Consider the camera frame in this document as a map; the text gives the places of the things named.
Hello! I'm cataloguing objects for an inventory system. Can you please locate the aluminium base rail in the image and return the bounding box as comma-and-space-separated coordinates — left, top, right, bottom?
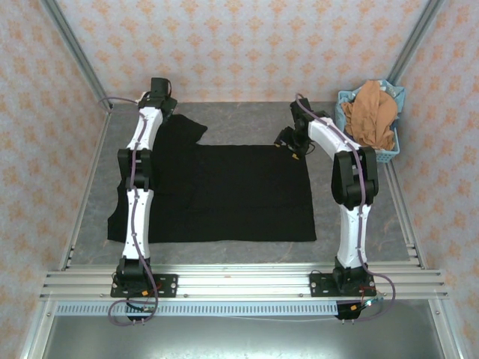
40, 263, 450, 301

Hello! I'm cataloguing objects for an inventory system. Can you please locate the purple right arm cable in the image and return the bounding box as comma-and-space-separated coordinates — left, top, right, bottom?
295, 93, 398, 325

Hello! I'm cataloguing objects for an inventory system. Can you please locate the white slotted cable duct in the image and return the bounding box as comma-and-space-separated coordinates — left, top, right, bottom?
55, 301, 340, 319

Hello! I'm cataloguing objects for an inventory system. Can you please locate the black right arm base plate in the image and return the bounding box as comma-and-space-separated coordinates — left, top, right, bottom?
309, 272, 377, 298

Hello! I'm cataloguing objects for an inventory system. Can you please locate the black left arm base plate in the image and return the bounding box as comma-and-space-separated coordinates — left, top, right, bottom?
110, 273, 179, 298

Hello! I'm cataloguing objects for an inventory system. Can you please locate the aluminium lower frame bar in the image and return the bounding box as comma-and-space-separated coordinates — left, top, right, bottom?
19, 299, 58, 359
427, 298, 469, 359

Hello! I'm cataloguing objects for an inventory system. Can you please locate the aluminium frame post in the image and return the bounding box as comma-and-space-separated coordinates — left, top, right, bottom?
387, 0, 447, 89
39, 0, 114, 115

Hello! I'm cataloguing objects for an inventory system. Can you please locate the light blue garment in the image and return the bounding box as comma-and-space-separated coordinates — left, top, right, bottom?
376, 82, 407, 121

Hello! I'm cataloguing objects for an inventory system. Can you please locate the aluminium table side rail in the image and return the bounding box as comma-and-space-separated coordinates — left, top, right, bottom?
383, 161, 428, 271
58, 109, 114, 271

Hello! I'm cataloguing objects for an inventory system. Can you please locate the orange t-shirt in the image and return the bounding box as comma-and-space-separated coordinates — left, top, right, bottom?
341, 80, 399, 152

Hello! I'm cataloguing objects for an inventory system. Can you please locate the black floral print t-shirt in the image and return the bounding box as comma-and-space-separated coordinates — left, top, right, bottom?
106, 113, 319, 245

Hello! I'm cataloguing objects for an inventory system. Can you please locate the light blue plastic basket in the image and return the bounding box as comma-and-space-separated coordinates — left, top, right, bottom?
335, 79, 407, 165

